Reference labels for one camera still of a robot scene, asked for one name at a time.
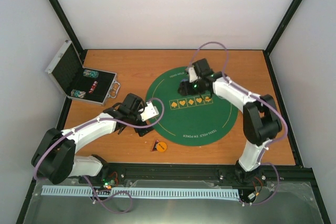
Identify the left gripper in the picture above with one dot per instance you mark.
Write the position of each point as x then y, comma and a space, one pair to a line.
141, 132

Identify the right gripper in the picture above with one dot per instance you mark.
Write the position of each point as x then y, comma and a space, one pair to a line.
185, 91

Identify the orange small blind button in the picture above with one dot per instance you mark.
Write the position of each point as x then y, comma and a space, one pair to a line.
161, 147

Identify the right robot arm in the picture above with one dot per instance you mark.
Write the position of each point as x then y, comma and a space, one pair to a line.
261, 120

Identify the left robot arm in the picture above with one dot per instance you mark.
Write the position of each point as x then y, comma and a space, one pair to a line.
56, 157

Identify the round green poker mat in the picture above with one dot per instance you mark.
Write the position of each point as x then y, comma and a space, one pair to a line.
194, 120

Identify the red black triangular all-in marker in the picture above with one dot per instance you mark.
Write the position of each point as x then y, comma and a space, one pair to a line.
154, 148

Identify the aluminium poker chip case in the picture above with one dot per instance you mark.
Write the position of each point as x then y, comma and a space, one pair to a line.
66, 69

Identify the red black card box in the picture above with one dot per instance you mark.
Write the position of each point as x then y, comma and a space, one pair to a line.
93, 87

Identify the near poker chip stack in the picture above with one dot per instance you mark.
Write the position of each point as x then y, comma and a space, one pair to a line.
78, 94

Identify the poker chip stack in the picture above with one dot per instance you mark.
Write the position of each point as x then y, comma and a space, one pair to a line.
90, 73
78, 94

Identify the far poker chip stack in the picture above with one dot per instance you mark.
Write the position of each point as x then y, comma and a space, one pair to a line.
90, 73

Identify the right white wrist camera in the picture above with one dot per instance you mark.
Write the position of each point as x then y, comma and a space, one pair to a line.
192, 76

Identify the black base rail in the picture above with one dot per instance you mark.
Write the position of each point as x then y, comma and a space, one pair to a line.
223, 175

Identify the light blue cable duct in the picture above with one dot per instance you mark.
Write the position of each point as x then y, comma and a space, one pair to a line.
143, 193

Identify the right black frame post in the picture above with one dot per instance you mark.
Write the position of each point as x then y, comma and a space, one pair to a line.
293, 7

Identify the black frame post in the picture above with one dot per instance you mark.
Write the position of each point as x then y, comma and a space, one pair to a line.
66, 24
293, 7

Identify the left black frame post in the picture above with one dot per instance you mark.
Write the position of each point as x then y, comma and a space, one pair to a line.
66, 24

